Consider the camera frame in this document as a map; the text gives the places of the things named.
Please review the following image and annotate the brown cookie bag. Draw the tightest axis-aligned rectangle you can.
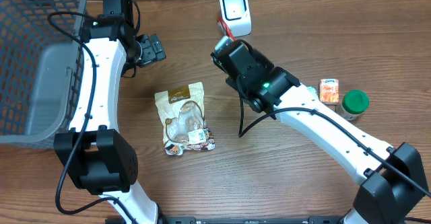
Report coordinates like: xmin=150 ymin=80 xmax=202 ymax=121
xmin=154 ymin=82 xmax=216 ymax=155

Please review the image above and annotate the red snack stick packet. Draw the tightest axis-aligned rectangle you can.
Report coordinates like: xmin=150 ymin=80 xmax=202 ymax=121
xmin=217 ymin=18 xmax=236 ymax=41

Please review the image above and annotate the green lid jar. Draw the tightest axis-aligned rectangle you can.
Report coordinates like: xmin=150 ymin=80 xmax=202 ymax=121
xmin=335 ymin=89 xmax=370 ymax=121

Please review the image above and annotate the teal snack packet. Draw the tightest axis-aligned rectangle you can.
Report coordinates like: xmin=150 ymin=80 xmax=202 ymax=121
xmin=307 ymin=86 xmax=319 ymax=99

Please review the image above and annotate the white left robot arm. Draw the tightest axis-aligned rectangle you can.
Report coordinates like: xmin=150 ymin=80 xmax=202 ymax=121
xmin=53 ymin=0 xmax=167 ymax=223

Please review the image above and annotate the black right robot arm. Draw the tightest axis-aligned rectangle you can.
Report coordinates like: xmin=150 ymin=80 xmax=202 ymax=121
xmin=211 ymin=36 xmax=430 ymax=223

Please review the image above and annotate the grey plastic mesh basket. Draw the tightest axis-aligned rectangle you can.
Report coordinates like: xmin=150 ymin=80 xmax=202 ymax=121
xmin=1 ymin=0 xmax=86 ymax=149

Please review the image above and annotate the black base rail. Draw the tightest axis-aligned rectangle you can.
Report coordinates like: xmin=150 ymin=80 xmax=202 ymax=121
xmin=158 ymin=216 xmax=342 ymax=224

